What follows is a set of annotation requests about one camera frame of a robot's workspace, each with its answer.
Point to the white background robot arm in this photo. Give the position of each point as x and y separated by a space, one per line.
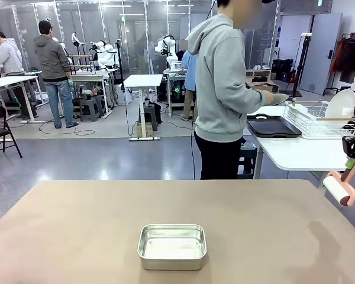
103 53
165 47

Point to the grey sleeved right forearm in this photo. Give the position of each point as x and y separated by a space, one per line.
248 97

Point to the person's right hand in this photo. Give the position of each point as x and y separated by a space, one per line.
269 98

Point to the black folding chair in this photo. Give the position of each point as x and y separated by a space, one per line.
0 127

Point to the white side table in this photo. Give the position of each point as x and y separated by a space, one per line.
298 154

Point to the black clothes rack with jackets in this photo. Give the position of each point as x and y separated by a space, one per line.
347 59

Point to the white background work table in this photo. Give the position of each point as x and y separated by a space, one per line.
12 81

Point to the black tripod stand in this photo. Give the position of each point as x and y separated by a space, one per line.
301 65

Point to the grey plastic stool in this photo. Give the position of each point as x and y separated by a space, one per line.
248 159

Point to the black suitcases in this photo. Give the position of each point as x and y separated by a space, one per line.
282 69

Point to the open cardboard box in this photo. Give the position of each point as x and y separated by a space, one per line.
263 86

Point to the man in light grey hoodie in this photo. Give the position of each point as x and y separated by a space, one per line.
9 59

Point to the grey background stool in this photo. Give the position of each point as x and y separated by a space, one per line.
90 108

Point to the white shoe rack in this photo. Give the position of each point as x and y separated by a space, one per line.
258 71

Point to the man in dark grey hoodie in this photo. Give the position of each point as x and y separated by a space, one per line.
54 65

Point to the person in grey zip hoodie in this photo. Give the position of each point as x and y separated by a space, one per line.
219 88

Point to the white standing desk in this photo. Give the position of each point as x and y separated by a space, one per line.
142 81

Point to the person in blue shirt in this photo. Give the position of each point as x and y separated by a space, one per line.
190 71

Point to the rectangular metal tin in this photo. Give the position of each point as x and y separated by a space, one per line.
171 251

